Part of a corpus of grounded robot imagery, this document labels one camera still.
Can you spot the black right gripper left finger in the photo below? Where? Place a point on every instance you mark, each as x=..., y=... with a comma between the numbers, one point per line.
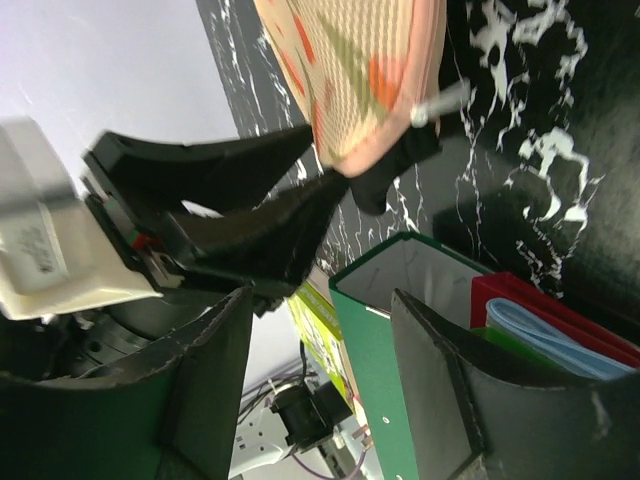
x=168, y=411

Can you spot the lime green illustrated book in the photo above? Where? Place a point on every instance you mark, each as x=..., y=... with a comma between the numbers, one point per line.
x=317, y=325

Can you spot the dark green ring binder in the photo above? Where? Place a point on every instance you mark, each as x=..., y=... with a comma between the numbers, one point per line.
x=361, y=294

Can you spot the blue plastic folder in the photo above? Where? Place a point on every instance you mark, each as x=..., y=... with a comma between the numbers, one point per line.
x=545, y=340

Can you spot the red folder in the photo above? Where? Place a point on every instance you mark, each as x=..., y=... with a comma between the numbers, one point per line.
x=584, y=331

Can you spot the pink floral mesh laundry bag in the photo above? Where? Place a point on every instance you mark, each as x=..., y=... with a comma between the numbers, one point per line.
x=357, y=70

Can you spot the light green folder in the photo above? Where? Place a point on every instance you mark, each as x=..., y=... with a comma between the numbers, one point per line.
x=515, y=347

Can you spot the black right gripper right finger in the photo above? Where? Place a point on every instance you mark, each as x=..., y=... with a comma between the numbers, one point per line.
x=478, y=411

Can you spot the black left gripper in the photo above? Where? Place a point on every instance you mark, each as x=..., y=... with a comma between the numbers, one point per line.
x=272, y=247

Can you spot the silver zipper pull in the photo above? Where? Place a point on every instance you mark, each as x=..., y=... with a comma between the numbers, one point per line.
x=450, y=100

